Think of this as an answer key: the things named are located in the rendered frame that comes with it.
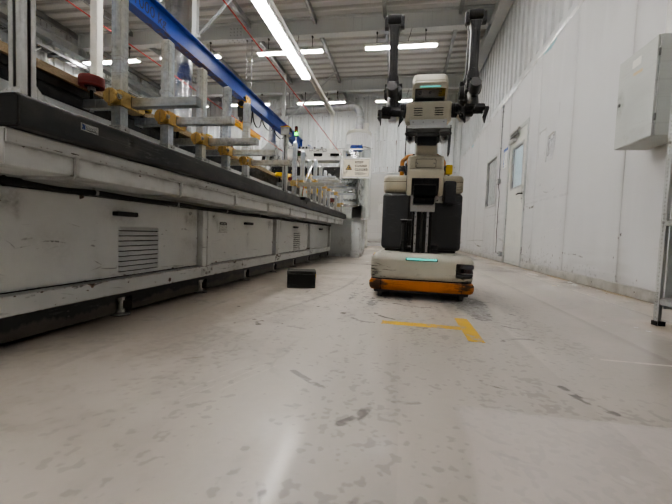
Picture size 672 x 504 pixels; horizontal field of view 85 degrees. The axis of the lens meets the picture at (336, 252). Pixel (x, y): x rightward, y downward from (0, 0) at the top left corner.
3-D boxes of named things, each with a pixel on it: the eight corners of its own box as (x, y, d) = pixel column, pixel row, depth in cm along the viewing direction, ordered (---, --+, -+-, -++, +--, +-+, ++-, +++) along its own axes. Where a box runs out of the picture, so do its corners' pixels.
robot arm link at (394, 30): (405, 18, 206) (385, 20, 208) (405, 12, 200) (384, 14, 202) (402, 96, 209) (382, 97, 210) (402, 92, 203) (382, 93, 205)
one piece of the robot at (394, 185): (381, 263, 284) (386, 155, 280) (454, 266, 275) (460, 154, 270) (378, 266, 251) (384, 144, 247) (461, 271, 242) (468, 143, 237)
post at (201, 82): (205, 173, 174) (207, 70, 171) (201, 171, 170) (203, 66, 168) (198, 173, 174) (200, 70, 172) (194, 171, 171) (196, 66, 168)
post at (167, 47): (173, 162, 149) (174, 42, 147) (167, 161, 146) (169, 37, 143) (165, 162, 150) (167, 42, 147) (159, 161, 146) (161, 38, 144)
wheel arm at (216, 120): (235, 128, 148) (235, 117, 148) (231, 125, 145) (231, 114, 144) (140, 129, 156) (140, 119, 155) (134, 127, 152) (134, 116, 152)
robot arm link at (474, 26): (485, 13, 199) (464, 14, 200) (488, 6, 193) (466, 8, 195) (481, 93, 200) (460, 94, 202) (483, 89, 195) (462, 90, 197)
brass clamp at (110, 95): (146, 116, 131) (146, 101, 131) (117, 102, 118) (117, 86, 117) (131, 116, 132) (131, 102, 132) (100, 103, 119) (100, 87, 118)
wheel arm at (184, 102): (201, 111, 123) (201, 98, 123) (196, 107, 120) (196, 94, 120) (90, 113, 131) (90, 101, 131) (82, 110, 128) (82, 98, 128)
